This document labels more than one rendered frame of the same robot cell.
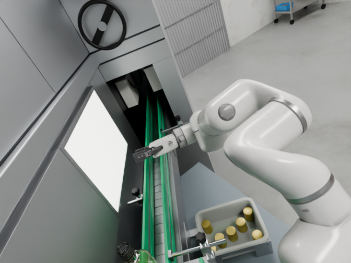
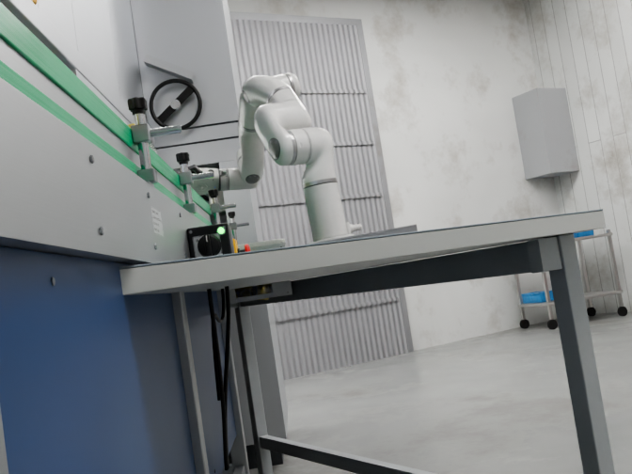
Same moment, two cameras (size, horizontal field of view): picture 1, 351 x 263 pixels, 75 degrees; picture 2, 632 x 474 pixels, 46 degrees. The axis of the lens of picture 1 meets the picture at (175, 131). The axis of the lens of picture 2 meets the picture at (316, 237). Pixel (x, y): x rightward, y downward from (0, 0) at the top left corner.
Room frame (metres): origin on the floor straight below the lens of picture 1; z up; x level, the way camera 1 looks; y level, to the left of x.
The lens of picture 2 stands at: (-1.83, 0.17, 0.69)
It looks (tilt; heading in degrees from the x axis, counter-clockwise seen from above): 4 degrees up; 350
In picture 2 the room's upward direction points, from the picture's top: 9 degrees counter-clockwise
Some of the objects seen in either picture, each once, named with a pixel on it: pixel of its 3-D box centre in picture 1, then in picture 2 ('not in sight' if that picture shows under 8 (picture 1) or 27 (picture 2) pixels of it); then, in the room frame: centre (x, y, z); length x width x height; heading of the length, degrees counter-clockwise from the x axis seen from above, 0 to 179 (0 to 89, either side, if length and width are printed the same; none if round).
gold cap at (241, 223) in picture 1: (241, 225); not in sight; (0.47, -0.08, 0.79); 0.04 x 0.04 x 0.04
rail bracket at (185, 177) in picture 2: not in sight; (197, 182); (-0.24, 0.12, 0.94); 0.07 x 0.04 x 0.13; 82
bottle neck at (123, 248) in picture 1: (127, 253); not in sight; (0.32, 0.21, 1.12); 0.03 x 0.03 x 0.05
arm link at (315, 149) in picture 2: not in sight; (311, 157); (0.12, -0.21, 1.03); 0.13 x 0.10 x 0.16; 110
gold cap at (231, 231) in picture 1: (232, 234); not in sight; (0.45, -0.04, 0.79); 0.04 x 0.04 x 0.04
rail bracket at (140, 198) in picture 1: (137, 202); not in sight; (0.63, 0.24, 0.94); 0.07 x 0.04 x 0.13; 82
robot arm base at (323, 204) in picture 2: not in sight; (330, 213); (0.13, -0.24, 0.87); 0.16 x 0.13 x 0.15; 107
